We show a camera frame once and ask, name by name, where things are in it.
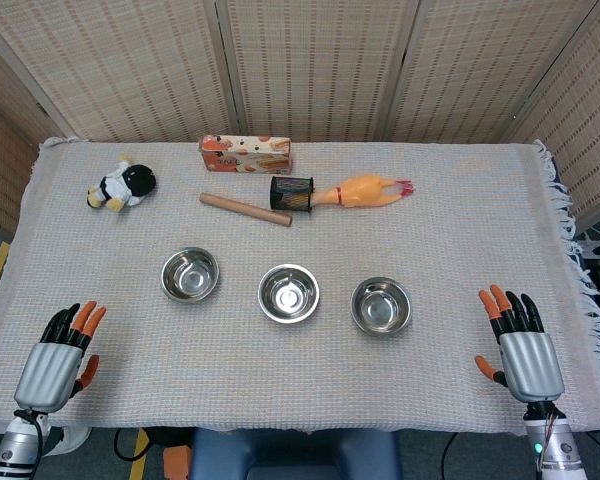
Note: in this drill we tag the orange block under table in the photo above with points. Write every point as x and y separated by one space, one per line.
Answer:
177 462

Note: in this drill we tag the black mesh pen holder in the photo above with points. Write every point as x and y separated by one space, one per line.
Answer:
291 194

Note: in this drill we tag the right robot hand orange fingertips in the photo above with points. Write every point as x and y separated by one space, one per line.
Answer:
530 362

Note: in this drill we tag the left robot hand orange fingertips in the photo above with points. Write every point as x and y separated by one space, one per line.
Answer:
47 372

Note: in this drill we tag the beige woven tablecloth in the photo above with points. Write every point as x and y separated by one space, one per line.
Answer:
300 370

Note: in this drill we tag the black white penguin plush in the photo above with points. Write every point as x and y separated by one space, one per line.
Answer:
130 182

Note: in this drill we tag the yellow rubber chicken toy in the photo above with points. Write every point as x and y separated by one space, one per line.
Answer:
362 190

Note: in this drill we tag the white base cover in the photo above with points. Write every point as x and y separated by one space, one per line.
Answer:
72 440

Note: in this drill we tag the orange white snack box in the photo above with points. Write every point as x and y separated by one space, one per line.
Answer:
245 159

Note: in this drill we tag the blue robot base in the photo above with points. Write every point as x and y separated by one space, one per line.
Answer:
295 455

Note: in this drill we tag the wooden rolling pin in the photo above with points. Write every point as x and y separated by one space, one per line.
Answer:
245 209

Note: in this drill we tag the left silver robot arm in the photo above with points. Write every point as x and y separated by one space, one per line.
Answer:
12 450

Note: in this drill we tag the black white device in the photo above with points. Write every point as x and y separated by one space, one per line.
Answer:
597 257

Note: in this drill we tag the stainless steel bowl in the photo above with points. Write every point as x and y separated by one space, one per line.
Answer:
381 306
288 295
190 275

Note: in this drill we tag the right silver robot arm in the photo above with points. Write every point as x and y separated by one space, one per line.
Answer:
555 450

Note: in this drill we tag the woven folding screen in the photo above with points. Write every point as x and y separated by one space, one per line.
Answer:
320 65

